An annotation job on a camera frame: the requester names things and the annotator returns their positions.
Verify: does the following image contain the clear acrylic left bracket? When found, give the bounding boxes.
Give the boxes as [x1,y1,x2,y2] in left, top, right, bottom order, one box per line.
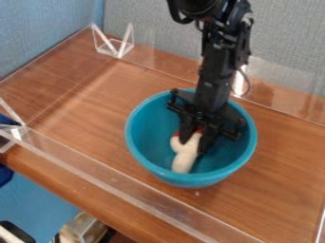
[0,98,27,153]

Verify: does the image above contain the blue plastic bowl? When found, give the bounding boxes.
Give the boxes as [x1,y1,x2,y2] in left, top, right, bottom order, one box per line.
[125,91,258,188]

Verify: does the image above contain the blue object at left edge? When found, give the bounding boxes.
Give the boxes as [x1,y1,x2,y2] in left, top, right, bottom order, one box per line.
[0,113,20,187]

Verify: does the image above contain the black and white device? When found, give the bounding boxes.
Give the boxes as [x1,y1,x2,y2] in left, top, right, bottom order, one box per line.
[0,221,36,243]

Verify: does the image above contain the black cable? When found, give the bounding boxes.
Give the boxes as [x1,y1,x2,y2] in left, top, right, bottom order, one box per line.
[230,65,252,98]

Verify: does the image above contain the grey metal box below table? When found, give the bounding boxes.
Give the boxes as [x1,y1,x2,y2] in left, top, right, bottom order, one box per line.
[51,212,110,243]

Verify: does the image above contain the white and orange toy mushroom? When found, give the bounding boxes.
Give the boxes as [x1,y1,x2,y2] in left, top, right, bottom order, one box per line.
[170,130,202,174]

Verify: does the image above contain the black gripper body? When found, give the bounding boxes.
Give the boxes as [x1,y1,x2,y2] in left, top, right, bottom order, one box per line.
[168,73,246,140]

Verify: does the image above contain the clear acrylic barrier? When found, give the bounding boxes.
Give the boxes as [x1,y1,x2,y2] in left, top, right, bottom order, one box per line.
[101,28,325,126]
[0,125,262,243]

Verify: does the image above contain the clear acrylic front barrier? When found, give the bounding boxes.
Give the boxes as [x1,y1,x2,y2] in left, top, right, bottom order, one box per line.
[0,125,262,243]

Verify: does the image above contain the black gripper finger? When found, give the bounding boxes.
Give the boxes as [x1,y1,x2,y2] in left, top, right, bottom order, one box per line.
[198,122,224,155]
[180,115,200,144]

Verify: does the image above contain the clear acrylic corner bracket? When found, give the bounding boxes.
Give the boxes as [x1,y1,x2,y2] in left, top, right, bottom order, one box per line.
[91,24,135,59]

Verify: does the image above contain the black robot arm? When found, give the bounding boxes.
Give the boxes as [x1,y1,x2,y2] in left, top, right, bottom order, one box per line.
[166,0,254,154]

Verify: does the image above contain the clear acrylic back barrier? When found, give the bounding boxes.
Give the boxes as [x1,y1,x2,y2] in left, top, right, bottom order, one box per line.
[101,28,325,126]

